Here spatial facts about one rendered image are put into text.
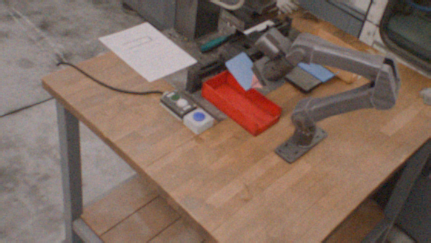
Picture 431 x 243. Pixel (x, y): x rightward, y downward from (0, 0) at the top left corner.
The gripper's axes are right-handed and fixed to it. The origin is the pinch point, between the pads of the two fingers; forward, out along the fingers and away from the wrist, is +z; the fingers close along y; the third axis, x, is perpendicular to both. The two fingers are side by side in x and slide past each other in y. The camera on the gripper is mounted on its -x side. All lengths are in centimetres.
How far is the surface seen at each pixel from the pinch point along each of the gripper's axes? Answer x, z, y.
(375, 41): -76, 8, -9
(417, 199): -76, 37, -77
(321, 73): -36.8, 6.9, -8.1
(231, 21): -9.9, 3.5, 22.6
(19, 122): 12, 155, 55
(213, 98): 5.4, 14.3, 4.0
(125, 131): 34.2, 21.3, 8.5
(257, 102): -6.0, 10.3, -5.0
